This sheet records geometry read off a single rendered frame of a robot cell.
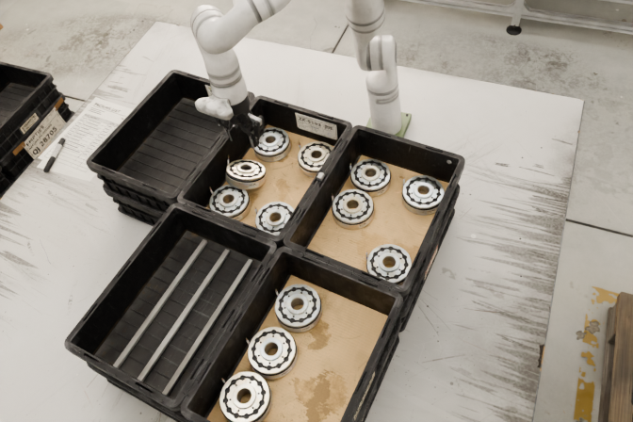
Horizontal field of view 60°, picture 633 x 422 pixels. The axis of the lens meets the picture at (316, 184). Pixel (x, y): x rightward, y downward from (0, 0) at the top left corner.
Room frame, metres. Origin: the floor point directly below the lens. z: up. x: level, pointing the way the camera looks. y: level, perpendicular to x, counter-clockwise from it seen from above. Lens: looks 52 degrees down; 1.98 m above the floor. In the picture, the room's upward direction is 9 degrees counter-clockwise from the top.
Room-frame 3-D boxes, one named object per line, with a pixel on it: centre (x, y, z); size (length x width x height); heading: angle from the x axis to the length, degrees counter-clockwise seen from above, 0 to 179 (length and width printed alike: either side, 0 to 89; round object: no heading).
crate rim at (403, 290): (0.74, -0.14, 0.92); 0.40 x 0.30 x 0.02; 146
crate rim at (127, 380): (0.58, 0.34, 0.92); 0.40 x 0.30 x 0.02; 146
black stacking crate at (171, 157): (1.08, 0.36, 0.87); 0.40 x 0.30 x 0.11; 146
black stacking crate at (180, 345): (0.58, 0.34, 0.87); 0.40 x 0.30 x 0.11; 146
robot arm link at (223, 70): (0.93, 0.16, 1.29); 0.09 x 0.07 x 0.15; 18
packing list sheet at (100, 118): (1.33, 0.72, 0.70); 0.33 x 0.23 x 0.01; 151
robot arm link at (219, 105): (0.90, 0.17, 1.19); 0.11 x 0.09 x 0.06; 145
